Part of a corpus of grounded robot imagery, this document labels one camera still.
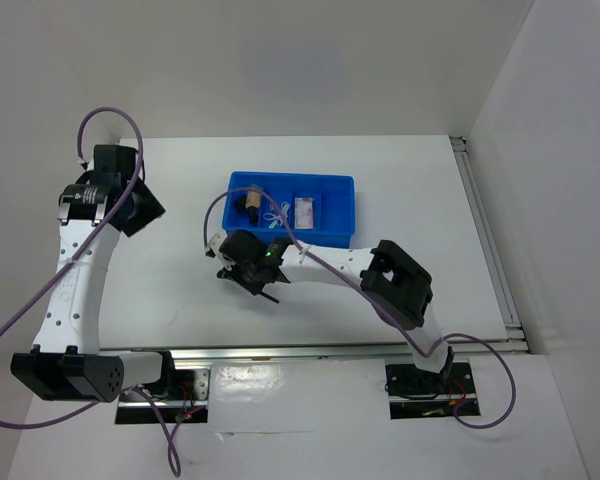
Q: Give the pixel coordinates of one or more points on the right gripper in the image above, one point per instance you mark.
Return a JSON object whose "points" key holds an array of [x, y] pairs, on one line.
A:
{"points": [[231, 269]]}

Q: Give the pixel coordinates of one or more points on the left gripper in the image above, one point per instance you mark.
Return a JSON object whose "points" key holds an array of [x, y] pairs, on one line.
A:
{"points": [[151, 209]]}

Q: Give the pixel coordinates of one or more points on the black makeup brush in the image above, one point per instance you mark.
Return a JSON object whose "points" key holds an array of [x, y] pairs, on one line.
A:
{"points": [[269, 297]]}

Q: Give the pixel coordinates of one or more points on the purple eyelash curler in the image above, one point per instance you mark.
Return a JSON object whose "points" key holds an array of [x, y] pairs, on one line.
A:
{"points": [[276, 216]]}

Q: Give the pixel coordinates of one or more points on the clear packet with print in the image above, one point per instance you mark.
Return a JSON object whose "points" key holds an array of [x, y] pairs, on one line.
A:
{"points": [[303, 213]]}

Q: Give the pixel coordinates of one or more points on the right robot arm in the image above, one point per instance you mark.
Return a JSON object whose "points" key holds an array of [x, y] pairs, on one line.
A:
{"points": [[396, 286]]}

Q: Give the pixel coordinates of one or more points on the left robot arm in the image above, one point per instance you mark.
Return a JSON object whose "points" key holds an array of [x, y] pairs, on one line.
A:
{"points": [[65, 362]]}

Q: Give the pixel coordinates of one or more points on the blue compartment tray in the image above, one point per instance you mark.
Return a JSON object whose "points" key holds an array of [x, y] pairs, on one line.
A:
{"points": [[334, 205]]}

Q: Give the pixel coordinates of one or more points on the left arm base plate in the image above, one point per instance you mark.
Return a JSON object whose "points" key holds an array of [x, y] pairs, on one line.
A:
{"points": [[184, 400]]}

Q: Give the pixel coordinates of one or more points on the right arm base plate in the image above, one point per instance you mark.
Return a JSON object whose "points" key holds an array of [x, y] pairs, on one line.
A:
{"points": [[413, 396]]}

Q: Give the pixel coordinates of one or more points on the aluminium rail front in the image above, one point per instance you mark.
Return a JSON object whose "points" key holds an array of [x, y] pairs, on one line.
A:
{"points": [[200, 355]]}

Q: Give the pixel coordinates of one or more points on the aluminium rail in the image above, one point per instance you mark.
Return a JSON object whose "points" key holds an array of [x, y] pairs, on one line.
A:
{"points": [[509, 313], [200, 355]]}

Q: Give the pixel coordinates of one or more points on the aluminium rail right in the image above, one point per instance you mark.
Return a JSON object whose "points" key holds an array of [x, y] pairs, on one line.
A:
{"points": [[509, 313]]}

